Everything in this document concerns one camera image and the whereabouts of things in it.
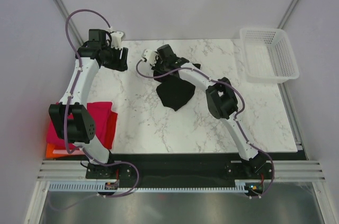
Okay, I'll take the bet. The black t shirt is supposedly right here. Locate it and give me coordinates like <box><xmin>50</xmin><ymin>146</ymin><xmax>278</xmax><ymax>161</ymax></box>
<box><xmin>153</xmin><ymin>58</ymin><xmax>195</xmax><ymax>111</ymax></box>

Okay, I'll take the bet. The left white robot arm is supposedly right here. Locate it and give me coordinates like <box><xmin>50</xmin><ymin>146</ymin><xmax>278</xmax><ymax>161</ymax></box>
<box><xmin>49</xmin><ymin>29</ymin><xmax>128</xmax><ymax>179</ymax></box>

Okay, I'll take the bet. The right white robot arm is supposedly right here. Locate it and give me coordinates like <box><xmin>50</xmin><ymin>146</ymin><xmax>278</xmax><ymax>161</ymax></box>
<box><xmin>151</xmin><ymin>44</ymin><xmax>265</xmax><ymax>178</ymax></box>

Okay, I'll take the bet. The folded red t shirt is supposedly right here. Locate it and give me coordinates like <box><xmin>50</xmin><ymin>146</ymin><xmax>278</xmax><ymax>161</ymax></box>
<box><xmin>104</xmin><ymin>111</ymin><xmax>118</xmax><ymax>150</ymax></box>

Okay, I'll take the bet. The folded light pink t shirt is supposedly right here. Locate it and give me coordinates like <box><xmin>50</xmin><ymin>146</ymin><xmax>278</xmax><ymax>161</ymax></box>
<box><xmin>52</xmin><ymin>149</ymin><xmax>91</xmax><ymax>155</ymax></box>

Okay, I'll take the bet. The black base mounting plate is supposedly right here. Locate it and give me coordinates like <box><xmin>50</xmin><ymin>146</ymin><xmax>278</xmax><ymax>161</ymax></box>
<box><xmin>86</xmin><ymin>153</ymin><xmax>273</xmax><ymax>180</ymax></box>

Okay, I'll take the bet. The white plastic basket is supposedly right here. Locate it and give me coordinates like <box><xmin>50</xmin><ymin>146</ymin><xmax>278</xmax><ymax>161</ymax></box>
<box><xmin>239</xmin><ymin>28</ymin><xmax>300</xmax><ymax>84</ymax></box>

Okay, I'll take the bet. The folded orange t shirt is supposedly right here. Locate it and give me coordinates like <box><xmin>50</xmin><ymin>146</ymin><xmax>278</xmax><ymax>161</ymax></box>
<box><xmin>46</xmin><ymin>143</ymin><xmax>84</xmax><ymax>158</ymax></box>

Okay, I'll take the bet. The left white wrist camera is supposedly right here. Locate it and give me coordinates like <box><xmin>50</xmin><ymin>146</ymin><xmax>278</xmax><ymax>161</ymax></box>
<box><xmin>110</xmin><ymin>31</ymin><xmax>125</xmax><ymax>50</ymax></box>

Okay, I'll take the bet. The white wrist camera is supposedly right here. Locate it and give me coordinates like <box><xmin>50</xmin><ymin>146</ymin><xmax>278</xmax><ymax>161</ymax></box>
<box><xmin>141</xmin><ymin>49</ymin><xmax>158</xmax><ymax>67</ymax></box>
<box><xmin>110</xmin><ymin>31</ymin><xmax>125</xmax><ymax>50</ymax></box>

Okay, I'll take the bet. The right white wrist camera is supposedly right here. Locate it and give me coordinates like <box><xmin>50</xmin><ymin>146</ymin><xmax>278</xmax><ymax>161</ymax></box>
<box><xmin>141</xmin><ymin>49</ymin><xmax>158</xmax><ymax>67</ymax></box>

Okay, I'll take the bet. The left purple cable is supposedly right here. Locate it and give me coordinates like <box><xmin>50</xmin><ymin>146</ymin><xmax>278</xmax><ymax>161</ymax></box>
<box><xmin>49</xmin><ymin>8</ymin><xmax>140</xmax><ymax>211</ymax></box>

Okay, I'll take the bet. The purple cable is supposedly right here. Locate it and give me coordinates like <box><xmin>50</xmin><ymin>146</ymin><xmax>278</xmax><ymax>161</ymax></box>
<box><xmin>136</xmin><ymin>59</ymin><xmax>275</xmax><ymax>200</ymax></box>
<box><xmin>49</xmin><ymin>8</ymin><xmax>140</xmax><ymax>211</ymax></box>

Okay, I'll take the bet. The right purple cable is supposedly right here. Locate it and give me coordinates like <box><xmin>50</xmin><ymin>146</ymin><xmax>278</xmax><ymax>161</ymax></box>
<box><xmin>136</xmin><ymin>59</ymin><xmax>275</xmax><ymax>200</ymax></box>

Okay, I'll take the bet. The aluminium frame rail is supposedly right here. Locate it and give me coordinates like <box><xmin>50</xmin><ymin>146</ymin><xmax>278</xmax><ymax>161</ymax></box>
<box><xmin>38</xmin><ymin>160</ymin><xmax>325</xmax><ymax>182</ymax></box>

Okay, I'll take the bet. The white slotted cable duct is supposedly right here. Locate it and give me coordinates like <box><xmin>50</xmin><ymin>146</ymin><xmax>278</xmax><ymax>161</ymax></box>
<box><xmin>48</xmin><ymin>181</ymin><xmax>264</xmax><ymax>193</ymax></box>

